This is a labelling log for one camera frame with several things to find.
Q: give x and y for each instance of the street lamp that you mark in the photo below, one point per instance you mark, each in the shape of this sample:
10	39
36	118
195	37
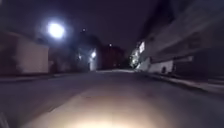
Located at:
56	30

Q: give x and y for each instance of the dark building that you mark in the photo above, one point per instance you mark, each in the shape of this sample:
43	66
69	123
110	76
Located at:
111	57

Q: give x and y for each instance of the dark asphalt road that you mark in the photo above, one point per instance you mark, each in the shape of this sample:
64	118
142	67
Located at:
100	93

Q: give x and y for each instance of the pale kerb strip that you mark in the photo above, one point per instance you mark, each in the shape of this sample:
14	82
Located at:
200	84

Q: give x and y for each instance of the long pale wall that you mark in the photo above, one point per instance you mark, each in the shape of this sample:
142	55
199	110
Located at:
180	50

